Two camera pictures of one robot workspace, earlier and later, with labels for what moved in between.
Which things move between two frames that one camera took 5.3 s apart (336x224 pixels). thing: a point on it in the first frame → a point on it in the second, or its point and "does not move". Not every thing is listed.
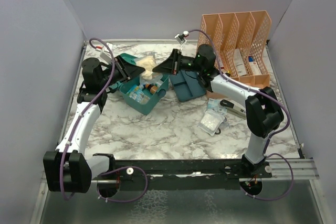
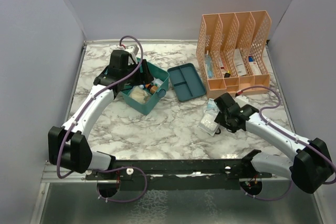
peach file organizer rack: x=240 y=41 does not move
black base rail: x=180 y=174 does not move
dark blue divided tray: x=187 y=85 does not move
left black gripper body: x=119 y=73 → x=141 y=78
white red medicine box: x=253 y=66 does not move
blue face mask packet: x=214 y=105 does not move
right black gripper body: x=186 y=63 → x=223 y=118
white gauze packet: x=210 y=121 does not move
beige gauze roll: x=148 y=76 → x=139 y=94
